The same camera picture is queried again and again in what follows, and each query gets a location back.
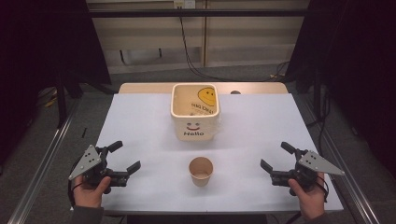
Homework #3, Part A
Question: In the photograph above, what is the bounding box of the black curtain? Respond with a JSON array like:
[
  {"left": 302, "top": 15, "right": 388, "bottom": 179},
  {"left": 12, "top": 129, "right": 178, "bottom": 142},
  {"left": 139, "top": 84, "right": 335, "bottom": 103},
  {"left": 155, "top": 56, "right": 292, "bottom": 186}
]
[
  {"left": 285, "top": 0, "right": 396, "bottom": 180},
  {"left": 0, "top": 0, "right": 112, "bottom": 167}
]

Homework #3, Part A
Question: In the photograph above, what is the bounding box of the metal floor rail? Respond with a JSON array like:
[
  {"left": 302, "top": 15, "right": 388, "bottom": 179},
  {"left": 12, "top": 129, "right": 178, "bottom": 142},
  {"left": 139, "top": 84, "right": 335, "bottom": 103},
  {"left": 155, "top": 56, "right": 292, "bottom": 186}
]
[
  {"left": 306, "top": 99, "right": 381, "bottom": 224},
  {"left": 7, "top": 98, "right": 82, "bottom": 224}
]

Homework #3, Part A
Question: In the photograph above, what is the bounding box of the black floor cable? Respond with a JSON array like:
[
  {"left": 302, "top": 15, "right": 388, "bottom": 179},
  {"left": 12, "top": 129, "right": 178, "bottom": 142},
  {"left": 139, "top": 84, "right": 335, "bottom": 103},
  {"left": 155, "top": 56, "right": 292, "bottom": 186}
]
[{"left": 263, "top": 61, "right": 291, "bottom": 83}]

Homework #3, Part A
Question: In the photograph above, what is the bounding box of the white wall socket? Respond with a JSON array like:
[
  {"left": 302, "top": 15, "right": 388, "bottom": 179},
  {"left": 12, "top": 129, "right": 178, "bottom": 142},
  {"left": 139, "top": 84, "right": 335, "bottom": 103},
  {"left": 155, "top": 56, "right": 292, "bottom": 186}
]
[{"left": 173, "top": 0, "right": 197, "bottom": 9}]

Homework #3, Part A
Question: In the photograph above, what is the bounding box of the black hanging wall cable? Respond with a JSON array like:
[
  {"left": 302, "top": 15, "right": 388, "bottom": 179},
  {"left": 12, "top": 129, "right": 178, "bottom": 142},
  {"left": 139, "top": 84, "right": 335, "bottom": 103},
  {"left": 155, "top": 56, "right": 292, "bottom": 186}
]
[{"left": 177, "top": 7, "right": 227, "bottom": 83}]

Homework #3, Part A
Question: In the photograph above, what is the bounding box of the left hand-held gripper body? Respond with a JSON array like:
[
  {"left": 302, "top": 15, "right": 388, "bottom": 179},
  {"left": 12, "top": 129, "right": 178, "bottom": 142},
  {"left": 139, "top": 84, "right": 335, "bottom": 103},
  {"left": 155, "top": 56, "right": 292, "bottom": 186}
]
[{"left": 67, "top": 144, "right": 129, "bottom": 195}]

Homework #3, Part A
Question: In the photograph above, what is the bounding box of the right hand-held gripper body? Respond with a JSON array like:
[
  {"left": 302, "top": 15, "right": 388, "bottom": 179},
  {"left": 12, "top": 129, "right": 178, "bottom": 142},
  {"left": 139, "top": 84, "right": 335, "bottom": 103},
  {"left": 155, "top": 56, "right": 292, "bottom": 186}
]
[{"left": 269, "top": 148, "right": 346, "bottom": 197}]

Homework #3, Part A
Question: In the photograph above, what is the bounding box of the cream smiley face bin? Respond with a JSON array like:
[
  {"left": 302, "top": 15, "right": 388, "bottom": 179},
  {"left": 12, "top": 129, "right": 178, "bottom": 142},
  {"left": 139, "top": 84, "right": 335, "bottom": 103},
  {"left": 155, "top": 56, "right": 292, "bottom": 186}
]
[{"left": 169, "top": 82, "right": 221, "bottom": 143}]

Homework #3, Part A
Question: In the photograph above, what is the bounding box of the person's left hand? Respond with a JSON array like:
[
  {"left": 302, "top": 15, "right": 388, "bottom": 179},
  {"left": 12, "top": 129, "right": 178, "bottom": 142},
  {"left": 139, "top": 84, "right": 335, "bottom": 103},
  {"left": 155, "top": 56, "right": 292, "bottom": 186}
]
[{"left": 72, "top": 175, "right": 112, "bottom": 209}]

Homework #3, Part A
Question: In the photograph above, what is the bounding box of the brown paper cup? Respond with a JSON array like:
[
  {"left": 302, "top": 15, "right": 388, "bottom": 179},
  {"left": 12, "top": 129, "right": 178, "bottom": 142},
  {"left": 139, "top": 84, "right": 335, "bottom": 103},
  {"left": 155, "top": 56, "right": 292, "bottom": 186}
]
[{"left": 188, "top": 156, "right": 215, "bottom": 188}]

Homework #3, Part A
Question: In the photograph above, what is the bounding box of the black horizontal bar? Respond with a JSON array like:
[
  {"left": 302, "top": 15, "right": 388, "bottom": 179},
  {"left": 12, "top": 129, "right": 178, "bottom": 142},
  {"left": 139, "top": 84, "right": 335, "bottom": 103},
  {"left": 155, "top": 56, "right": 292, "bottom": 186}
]
[{"left": 88, "top": 7, "right": 310, "bottom": 19}]

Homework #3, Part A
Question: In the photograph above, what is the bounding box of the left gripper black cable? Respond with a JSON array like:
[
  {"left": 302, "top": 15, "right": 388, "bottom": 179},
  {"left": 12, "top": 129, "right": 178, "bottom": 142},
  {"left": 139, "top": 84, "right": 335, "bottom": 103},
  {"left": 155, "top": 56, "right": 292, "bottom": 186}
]
[{"left": 67, "top": 181, "right": 86, "bottom": 207}]

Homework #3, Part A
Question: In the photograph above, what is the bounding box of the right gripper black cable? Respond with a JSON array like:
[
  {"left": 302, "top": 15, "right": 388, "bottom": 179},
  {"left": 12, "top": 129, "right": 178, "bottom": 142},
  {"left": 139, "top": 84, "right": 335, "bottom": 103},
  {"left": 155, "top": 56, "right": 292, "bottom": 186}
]
[{"left": 315, "top": 180, "right": 330, "bottom": 203}]

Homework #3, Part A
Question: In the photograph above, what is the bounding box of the person's right hand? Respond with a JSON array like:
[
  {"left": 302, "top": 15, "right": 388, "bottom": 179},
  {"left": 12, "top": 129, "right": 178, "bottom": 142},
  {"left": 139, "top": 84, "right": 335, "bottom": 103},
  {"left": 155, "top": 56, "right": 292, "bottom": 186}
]
[{"left": 287, "top": 172, "right": 328, "bottom": 220}]

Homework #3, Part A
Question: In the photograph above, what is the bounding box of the wooden table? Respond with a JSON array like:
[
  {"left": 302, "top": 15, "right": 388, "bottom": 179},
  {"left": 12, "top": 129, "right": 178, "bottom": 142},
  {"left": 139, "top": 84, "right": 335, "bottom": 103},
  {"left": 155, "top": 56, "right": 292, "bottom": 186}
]
[{"left": 118, "top": 81, "right": 290, "bottom": 95}]

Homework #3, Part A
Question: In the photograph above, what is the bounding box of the black stand post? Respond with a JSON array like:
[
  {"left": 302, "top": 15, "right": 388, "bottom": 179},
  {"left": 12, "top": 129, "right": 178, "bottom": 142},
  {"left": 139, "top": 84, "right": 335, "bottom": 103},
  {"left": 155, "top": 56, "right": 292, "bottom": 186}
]
[{"left": 55, "top": 70, "right": 68, "bottom": 129}]

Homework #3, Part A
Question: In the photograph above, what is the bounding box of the black cable by stand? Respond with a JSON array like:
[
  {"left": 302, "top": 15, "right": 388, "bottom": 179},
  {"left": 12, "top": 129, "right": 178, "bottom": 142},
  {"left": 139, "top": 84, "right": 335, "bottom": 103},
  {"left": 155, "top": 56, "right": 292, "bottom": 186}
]
[{"left": 305, "top": 91, "right": 332, "bottom": 157}]

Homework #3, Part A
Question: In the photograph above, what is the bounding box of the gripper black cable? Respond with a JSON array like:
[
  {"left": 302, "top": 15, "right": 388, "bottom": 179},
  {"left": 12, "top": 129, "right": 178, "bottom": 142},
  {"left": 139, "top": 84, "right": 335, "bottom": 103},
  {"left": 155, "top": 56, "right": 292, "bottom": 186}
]
[
  {"left": 315, "top": 180, "right": 330, "bottom": 203},
  {"left": 67, "top": 181, "right": 86, "bottom": 207}
]

